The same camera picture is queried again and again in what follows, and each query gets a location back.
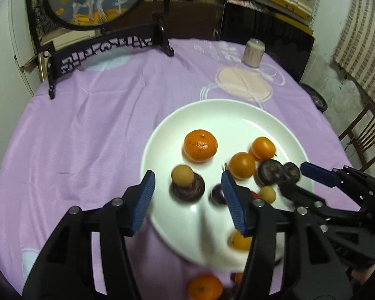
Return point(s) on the white cylindrical cup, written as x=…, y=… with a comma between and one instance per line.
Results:
x=253, y=53

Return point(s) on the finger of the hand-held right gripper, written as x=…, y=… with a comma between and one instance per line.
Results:
x=300, y=193
x=318, y=175

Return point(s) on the wooden framed board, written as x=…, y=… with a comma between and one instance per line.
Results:
x=68, y=37

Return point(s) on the small yellow longan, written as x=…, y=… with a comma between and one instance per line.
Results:
x=267, y=193
x=182, y=176

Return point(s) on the brick patterned curtain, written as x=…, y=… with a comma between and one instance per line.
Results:
x=362, y=53

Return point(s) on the white oval plate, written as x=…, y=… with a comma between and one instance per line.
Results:
x=237, y=122

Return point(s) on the smooth orange kumquat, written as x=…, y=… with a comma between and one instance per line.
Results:
x=242, y=165
x=263, y=148
x=240, y=240

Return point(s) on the wooden chair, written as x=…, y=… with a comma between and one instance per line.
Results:
x=355, y=120

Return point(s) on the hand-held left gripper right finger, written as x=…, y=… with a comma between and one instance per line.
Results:
x=234, y=207

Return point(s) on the dark purple plum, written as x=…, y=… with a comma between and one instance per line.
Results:
x=217, y=193

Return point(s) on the black flat panel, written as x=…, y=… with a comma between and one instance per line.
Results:
x=278, y=28

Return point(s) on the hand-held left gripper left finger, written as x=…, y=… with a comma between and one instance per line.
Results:
x=142, y=201

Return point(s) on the red cherry tomato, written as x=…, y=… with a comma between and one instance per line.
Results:
x=254, y=194

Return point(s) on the orange mandarin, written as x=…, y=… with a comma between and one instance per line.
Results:
x=205, y=287
x=200, y=145
x=237, y=277

